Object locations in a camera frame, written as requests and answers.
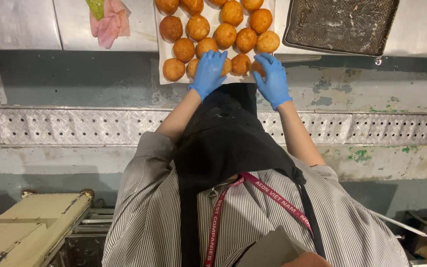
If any batch of golden fried buns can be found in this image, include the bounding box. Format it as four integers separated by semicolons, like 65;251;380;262
154;0;281;83

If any white parchment paper sheet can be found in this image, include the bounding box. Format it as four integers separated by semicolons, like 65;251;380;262
154;0;277;85

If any dark perforated baking tray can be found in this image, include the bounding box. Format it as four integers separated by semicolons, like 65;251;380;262
283;0;401;57

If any black apron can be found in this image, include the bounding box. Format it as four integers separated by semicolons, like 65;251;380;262
172;83;327;267

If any white lined tray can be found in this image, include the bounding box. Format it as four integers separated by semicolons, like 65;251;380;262
53;0;159;52
0;0;63;51

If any perforated metal drain cover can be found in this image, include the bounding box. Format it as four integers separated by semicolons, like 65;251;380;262
0;107;427;145

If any green cloth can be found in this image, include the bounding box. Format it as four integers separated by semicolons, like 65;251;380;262
85;0;106;21

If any red lanyard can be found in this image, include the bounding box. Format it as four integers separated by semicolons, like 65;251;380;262
204;172;314;267

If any person's left hand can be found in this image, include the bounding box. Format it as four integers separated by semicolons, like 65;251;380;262
188;50;229;102

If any thin metal rod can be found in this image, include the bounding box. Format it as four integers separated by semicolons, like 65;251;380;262
369;209;427;248

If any metal rack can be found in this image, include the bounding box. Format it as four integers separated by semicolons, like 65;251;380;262
48;208;116;267

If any person's right hand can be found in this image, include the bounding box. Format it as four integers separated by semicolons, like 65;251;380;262
252;53;293;111

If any striped grey shirt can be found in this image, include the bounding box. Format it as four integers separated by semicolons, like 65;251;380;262
102;132;410;267

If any golden fried dough ball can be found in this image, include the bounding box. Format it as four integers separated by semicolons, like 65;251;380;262
251;60;266;78
221;57;233;77

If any pink cloth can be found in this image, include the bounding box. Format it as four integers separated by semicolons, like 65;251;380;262
89;0;132;50

